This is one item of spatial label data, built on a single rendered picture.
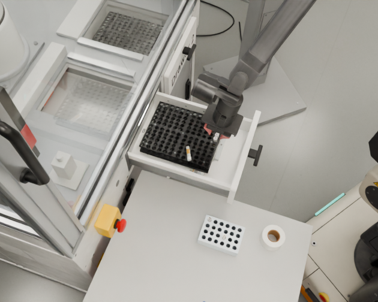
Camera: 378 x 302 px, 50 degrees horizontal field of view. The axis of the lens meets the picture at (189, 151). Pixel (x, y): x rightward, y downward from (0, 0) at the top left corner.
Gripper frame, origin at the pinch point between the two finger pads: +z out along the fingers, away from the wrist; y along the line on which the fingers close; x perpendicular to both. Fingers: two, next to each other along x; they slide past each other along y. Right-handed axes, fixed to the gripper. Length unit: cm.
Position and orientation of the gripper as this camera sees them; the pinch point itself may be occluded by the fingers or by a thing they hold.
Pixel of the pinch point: (216, 133)
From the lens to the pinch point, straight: 117.5
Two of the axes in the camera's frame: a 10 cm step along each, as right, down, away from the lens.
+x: -3.7, 8.1, -4.5
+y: -9.2, -3.9, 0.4
